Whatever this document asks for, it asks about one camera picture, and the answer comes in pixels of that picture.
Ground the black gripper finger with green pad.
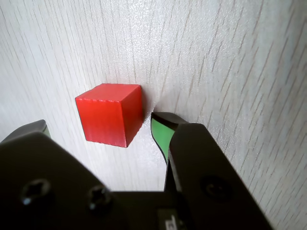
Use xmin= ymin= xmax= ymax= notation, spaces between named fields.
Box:
xmin=150 ymin=112 xmax=274 ymax=230

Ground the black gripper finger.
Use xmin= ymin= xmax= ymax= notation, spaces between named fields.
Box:
xmin=0 ymin=119 xmax=126 ymax=230

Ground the red wooden cube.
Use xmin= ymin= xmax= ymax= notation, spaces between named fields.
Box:
xmin=74 ymin=83 xmax=144 ymax=148

